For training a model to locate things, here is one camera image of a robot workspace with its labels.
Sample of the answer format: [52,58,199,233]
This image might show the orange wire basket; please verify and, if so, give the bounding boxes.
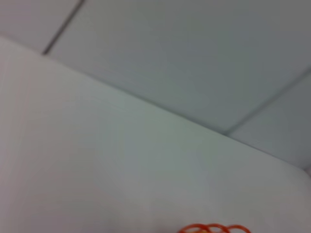
[178,223,251,233]

